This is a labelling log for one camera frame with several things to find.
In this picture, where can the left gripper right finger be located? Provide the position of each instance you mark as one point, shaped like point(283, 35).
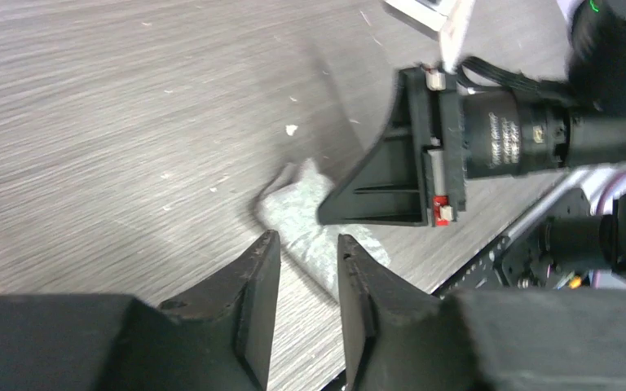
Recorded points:
point(397, 337)

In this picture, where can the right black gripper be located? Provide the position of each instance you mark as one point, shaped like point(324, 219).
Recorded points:
point(435, 139)

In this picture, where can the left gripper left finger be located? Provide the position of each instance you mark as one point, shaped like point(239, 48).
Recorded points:
point(217, 335)

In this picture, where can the grey underwear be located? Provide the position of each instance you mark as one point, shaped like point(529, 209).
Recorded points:
point(289, 205)

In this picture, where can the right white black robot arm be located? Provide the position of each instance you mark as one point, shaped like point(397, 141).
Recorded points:
point(596, 67)

